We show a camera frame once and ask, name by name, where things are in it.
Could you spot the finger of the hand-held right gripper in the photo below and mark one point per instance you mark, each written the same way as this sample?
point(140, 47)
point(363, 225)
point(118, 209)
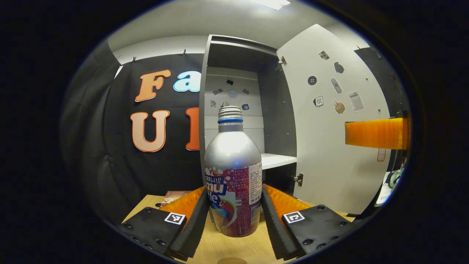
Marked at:
point(373, 134)

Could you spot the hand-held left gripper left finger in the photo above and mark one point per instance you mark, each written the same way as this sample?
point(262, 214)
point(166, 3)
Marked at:
point(192, 227)

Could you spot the long ceiling light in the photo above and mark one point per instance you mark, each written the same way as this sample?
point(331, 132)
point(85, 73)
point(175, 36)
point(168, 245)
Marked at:
point(271, 3)

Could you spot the white and teal object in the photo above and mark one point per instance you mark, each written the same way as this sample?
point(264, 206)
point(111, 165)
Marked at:
point(388, 187)

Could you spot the silver and pink bottle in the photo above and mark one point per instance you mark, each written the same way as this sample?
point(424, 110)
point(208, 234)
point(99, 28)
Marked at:
point(232, 157)

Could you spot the white cabinet door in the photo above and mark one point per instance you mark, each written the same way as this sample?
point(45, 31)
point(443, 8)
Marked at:
point(329, 165)

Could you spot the black backdrop cloth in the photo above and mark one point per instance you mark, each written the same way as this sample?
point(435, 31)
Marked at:
point(102, 146)

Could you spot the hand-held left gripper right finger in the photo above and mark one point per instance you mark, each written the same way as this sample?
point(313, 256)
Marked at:
point(274, 223)

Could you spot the round brown coaster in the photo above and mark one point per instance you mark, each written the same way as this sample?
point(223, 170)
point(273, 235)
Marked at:
point(231, 261)

